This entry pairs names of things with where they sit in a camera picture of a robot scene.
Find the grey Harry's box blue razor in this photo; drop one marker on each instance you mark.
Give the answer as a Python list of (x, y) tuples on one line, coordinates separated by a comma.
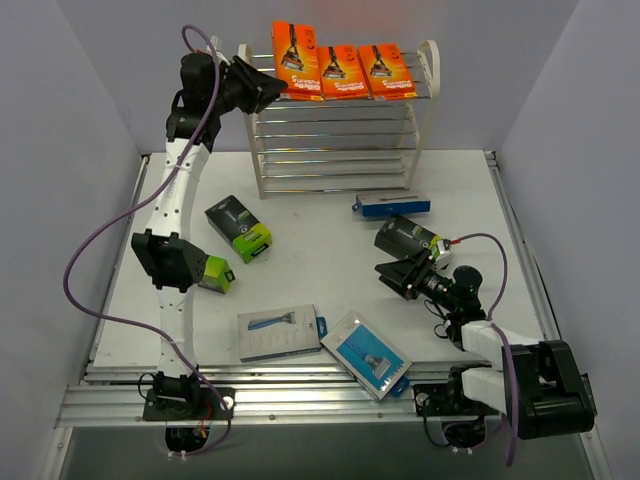
[(279, 333)]

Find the Harry's blade cartridge pack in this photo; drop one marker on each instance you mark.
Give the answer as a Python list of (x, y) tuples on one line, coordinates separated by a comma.
[(377, 365)]

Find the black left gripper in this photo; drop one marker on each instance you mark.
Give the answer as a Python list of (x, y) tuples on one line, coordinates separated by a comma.
[(248, 86)]

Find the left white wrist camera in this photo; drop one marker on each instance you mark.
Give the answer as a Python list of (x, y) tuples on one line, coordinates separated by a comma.
[(214, 46)]

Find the orange Gillette Fusion5 razor box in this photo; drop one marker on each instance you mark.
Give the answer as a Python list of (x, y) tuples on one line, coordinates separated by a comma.
[(386, 72)]

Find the aluminium rail base frame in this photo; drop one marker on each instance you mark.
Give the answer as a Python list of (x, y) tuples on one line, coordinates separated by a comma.
[(323, 253)]

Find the white chrome-bar shelf rack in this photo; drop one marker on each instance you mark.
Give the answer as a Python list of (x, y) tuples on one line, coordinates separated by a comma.
[(340, 146)]

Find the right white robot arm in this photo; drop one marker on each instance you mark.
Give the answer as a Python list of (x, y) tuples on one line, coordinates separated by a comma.
[(535, 383)]

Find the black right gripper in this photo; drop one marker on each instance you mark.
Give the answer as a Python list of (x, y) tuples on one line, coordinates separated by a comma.
[(416, 275)]

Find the small orange Gillette razor box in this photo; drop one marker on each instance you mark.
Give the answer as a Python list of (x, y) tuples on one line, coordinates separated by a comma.
[(296, 61)]

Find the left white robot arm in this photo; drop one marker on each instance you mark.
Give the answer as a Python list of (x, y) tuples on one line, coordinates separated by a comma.
[(175, 265)]

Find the black green Gillette Labs carton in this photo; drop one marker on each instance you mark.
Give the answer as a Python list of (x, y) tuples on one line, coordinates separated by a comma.
[(218, 275)]

